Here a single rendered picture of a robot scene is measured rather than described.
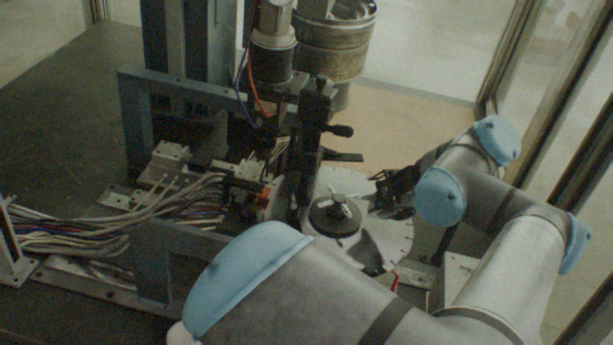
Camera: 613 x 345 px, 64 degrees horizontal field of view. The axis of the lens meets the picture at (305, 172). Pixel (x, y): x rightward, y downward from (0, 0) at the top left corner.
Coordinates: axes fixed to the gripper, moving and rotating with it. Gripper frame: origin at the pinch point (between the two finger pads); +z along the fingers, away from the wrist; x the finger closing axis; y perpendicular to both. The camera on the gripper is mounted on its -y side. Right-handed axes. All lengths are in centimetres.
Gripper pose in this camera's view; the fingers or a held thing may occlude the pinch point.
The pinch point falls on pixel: (374, 210)
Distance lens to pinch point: 102.0
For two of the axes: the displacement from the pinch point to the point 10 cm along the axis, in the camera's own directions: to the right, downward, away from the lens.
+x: 2.0, 9.3, -3.1
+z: -4.8, 3.7, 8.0
